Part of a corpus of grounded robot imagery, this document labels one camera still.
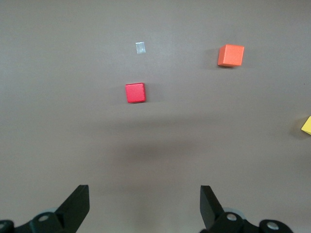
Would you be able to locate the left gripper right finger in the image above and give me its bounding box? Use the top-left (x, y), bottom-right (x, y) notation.
top-left (200, 185), bottom-right (296, 233)

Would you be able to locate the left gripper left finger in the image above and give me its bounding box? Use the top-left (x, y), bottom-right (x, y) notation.
top-left (0, 184), bottom-right (90, 233)

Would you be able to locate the red cube block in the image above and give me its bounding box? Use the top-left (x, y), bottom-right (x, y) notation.
top-left (124, 82), bottom-right (148, 105)

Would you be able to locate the yellow cube block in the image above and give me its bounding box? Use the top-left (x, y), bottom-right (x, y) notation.
top-left (300, 116), bottom-right (311, 136)

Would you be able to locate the orange cube block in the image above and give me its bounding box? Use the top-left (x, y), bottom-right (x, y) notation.
top-left (217, 44), bottom-right (245, 68)

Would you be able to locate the clear tape piece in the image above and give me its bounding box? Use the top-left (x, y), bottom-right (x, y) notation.
top-left (135, 41), bottom-right (147, 55)

